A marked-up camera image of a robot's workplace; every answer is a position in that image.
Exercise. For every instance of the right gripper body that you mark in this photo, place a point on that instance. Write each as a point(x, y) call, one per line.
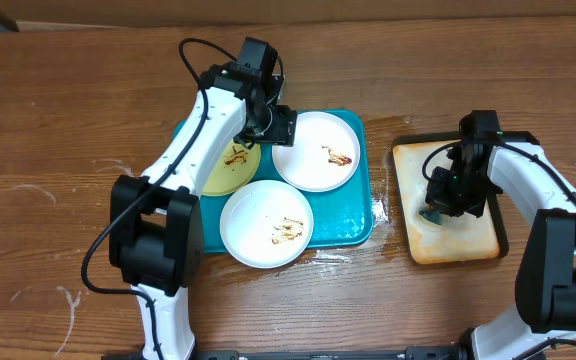
point(465, 193)

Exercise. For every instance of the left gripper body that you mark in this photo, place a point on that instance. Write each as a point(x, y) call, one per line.
point(272, 128)

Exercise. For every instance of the green yellow sponge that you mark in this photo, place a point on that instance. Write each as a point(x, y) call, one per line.
point(431, 215)

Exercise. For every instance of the white plate with brown sauce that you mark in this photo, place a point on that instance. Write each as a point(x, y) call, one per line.
point(325, 153)

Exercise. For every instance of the white plate with crumbs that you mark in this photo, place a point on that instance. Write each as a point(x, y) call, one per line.
point(266, 224)

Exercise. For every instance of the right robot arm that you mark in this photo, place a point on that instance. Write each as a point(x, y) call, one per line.
point(543, 314)

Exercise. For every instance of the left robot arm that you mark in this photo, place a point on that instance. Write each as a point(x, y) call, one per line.
point(155, 234)

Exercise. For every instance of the black tray with soapy water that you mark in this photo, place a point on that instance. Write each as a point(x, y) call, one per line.
point(454, 239)

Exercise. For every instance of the teal plastic tray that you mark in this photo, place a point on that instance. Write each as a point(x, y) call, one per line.
point(342, 216)

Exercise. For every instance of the yellow plate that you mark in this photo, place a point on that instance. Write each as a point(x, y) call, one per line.
point(233, 170)

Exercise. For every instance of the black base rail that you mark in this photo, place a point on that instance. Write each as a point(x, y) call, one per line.
point(452, 352)

